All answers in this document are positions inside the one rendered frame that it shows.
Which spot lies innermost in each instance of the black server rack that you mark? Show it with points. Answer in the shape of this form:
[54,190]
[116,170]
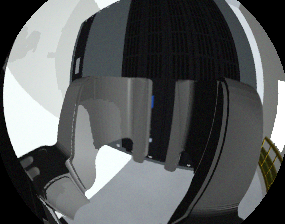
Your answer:
[157,44]

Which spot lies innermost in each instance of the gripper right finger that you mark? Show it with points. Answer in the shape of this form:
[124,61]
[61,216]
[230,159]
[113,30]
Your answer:
[219,123]

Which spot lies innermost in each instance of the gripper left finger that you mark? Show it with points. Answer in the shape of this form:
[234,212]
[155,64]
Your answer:
[96,110]

